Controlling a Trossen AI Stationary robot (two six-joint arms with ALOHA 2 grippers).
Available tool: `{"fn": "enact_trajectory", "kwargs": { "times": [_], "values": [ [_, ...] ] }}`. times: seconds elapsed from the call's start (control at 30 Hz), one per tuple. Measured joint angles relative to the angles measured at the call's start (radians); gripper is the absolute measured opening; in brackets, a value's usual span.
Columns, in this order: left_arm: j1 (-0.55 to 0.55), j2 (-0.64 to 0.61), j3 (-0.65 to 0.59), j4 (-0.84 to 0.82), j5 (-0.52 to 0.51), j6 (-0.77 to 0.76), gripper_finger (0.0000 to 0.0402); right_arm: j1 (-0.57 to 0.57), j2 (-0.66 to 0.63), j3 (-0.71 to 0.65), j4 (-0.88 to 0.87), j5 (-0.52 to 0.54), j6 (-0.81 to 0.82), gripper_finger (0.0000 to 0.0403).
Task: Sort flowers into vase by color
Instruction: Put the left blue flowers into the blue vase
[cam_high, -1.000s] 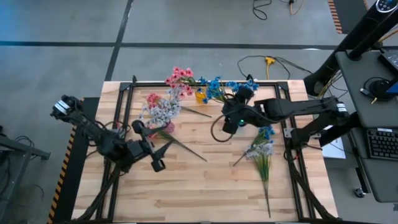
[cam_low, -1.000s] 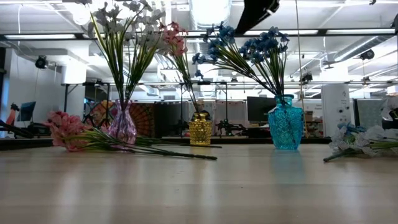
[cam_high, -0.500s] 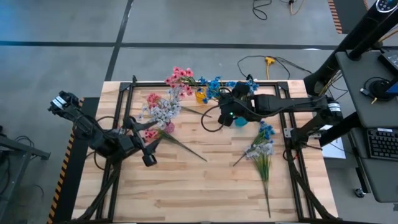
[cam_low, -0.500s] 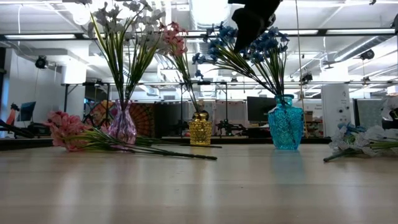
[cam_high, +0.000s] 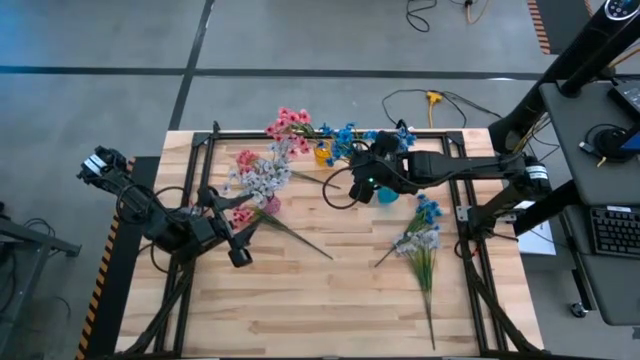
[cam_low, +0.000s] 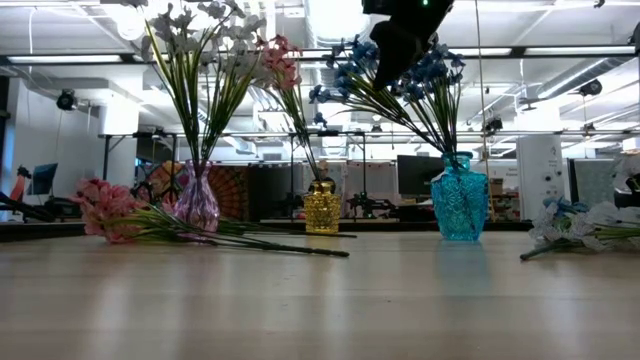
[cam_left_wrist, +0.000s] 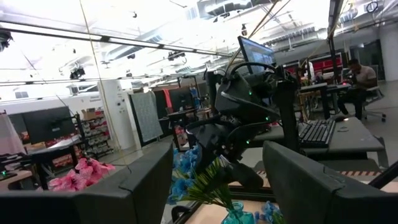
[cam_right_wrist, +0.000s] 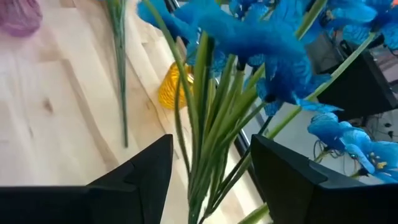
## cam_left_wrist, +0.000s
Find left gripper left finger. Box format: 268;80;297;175
0;141;174;224

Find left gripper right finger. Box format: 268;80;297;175
262;141;398;224

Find blue artificial flower bunch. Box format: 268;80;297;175
167;157;237;209
254;200;287;224
172;144;203;177

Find pink artificial flower bunch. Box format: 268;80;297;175
47;156;116;193

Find teal glass vase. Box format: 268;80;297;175
221;200;256;224

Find black keyboard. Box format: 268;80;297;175
297;119;337;149

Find grey desk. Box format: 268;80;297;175
248;116;389;170

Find shelf rack with boxes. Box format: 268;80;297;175
76;107;114;159

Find grey acoustic panel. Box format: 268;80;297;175
129;91;165;144

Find white pillar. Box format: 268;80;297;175
98;79;141;150

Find desk monitor blue screen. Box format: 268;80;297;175
237;35;278;76

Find black monitor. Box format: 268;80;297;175
22;106;76;144

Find office chair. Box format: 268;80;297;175
360;85;388;124

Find pale pink fabric panel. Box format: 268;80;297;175
0;111;28;156

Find overhead light bar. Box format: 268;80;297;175
0;19;234;59
0;73;175;87

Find person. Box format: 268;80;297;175
336;58;379;121

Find black ceiling spotlight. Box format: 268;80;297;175
68;66;86;80

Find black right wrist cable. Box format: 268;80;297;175
228;61;278;80

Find black vertical post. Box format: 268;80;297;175
327;0;340;77

